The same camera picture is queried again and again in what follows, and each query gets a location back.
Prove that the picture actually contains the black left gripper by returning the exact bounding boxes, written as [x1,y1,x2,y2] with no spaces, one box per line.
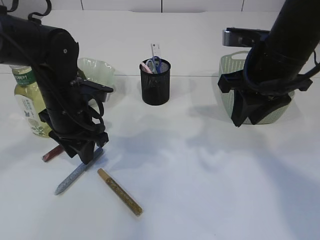
[39,109,109,165]

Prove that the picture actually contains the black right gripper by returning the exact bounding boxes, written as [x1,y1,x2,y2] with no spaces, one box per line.
[217,70,313,127]

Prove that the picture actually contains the silver glitter pen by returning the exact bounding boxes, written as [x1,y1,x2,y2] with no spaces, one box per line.
[54,147,104,196]

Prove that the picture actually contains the yellow tea bottle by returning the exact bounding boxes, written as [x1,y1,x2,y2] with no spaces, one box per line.
[10,65,51,138]

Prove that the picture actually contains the gold glitter pen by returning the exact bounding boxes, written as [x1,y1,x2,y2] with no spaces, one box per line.
[97,168,143,217]

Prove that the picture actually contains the pink sheathed scissors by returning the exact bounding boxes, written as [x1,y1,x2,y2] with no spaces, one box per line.
[140,62,153,74]

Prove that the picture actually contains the blue sheathed scissors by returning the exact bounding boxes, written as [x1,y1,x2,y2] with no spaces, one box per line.
[145,56,162,74]

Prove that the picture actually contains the clear plastic ruler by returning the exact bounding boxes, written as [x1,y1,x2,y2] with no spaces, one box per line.
[150,43,162,59]

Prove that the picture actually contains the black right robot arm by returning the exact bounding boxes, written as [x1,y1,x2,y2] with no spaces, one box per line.
[218,0,320,127]

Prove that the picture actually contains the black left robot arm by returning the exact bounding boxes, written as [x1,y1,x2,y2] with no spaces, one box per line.
[0,13,113,164]

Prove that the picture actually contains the red glitter pen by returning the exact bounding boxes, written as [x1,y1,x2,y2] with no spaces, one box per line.
[42,145,64,163]

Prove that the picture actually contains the green plastic basket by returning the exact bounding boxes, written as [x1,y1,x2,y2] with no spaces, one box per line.
[219,51,290,125]

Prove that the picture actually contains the green wavy glass plate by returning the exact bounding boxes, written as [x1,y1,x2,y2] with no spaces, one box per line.
[76,57,117,106]

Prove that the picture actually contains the black mesh pen holder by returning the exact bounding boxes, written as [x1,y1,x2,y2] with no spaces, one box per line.
[139,58,171,106]

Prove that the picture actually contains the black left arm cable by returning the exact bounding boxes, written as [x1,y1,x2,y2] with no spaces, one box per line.
[0,0,106,131]

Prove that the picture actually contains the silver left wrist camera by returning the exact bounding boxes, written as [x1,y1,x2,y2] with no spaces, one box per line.
[78,79,114,103]

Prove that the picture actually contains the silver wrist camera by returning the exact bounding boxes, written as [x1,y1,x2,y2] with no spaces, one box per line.
[78,79,114,103]
[222,27,270,48]

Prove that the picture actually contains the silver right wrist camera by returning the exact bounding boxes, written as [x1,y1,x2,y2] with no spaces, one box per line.
[222,27,270,48]

